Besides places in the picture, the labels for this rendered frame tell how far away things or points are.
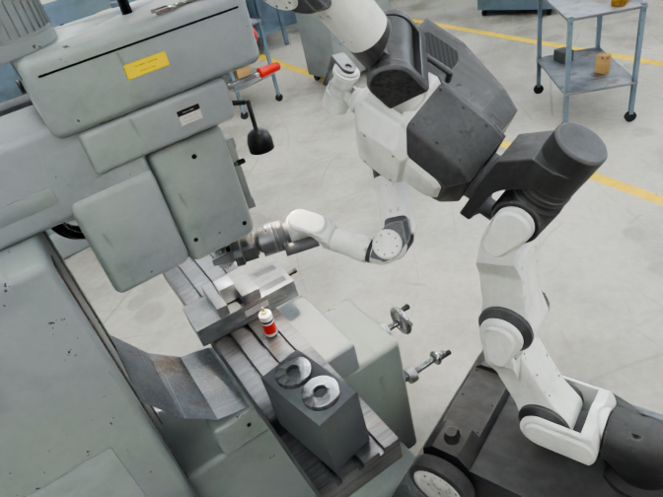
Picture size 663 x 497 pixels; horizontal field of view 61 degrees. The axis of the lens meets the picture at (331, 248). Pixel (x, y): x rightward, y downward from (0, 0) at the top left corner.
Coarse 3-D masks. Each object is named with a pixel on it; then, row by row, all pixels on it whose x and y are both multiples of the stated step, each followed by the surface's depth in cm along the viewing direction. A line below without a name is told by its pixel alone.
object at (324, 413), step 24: (288, 360) 138; (312, 360) 138; (264, 384) 137; (288, 384) 132; (312, 384) 130; (336, 384) 129; (288, 408) 133; (312, 408) 125; (336, 408) 125; (360, 408) 131; (312, 432) 129; (336, 432) 127; (360, 432) 134; (336, 456) 131
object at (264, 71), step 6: (264, 66) 129; (270, 66) 129; (276, 66) 130; (258, 72) 129; (264, 72) 129; (270, 72) 129; (240, 78) 127; (246, 78) 127; (252, 78) 128; (228, 84) 126; (234, 84) 126; (240, 84) 127
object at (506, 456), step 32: (480, 384) 183; (448, 416) 176; (480, 416) 173; (512, 416) 174; (640, 416) 145; (448, 448) 165; (480, 448) 167; (512, 448) 165; (544, 448) 163; (608, 448) 145; (640, 448) 141; (480, 480) 162; (512, 480) 158; (544, 480) 156; (576, 480) 154; (608, 480) 151; (640, 480) 145
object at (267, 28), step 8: (128, 0) 655; (256, 0) 767; (256, 8) 774; (280, 16) 727; (256, 24) 779; (264, 24) 769; (280, 24) 734; (264, 32) 735; (272, 32) 733; (288, 40) 747
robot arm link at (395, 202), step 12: (384, 180) 148; (384, 192) 148; (396, 192) 147; (408, 192) 149; (384, 204) 148; (396, 204) 147; (408, 204) 148; (384, 216) 149; (396, 216) 147; (408, 216) 147; (384, 228) 146; (396, 228) 145; (408, 228) 146; (384, 240) 145; (396, 240) 144; (408, 240) 146; (384, 252) 145; (396, 252) 144
